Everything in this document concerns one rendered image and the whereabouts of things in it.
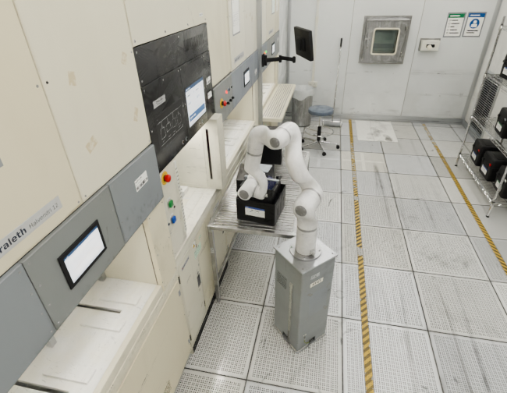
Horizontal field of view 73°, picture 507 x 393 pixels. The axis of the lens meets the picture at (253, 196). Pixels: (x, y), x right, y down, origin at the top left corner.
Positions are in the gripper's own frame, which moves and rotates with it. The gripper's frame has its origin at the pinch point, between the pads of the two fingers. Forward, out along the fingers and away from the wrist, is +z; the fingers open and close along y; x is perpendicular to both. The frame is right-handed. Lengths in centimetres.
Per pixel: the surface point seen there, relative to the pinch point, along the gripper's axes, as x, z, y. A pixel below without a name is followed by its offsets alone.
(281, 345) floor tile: -109, -47, 28
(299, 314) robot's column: -70, -49, 40
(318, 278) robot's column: -47, -39, 49
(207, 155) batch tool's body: 5.1, 1.8, -39.4
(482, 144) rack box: -67, 255, 189
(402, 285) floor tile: -110, 38, 107
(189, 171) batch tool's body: -8, 0, -55
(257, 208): -21.0, -13.8, 1.9
